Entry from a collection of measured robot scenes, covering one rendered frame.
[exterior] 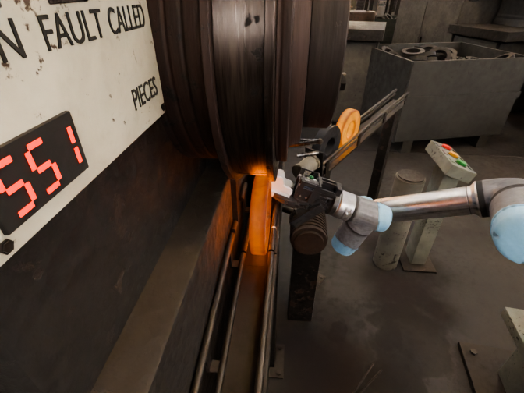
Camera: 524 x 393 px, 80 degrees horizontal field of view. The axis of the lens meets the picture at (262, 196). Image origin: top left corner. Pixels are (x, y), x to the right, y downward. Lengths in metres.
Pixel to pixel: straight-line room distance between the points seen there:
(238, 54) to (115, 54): 0.12
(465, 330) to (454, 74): 1.91
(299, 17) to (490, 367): 1.41
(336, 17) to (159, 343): 0.43
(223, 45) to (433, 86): 2.55
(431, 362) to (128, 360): 1.26
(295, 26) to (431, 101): 2.51
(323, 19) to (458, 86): 2.57
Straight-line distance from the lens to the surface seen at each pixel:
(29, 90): 0.24
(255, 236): 0.65
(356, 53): 3.24
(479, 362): 1.55
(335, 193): 0.82
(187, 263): 0.45
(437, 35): 4.63
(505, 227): 0.81
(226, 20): 0.36
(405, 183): 1.43
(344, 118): 1.24
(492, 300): 1.83
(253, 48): 0.36
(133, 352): 0.39
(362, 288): 1.62
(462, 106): 3.08
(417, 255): 1.77
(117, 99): 0.32
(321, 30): 0.44
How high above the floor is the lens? 1.19
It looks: 34 degrees down
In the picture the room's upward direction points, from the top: straight up
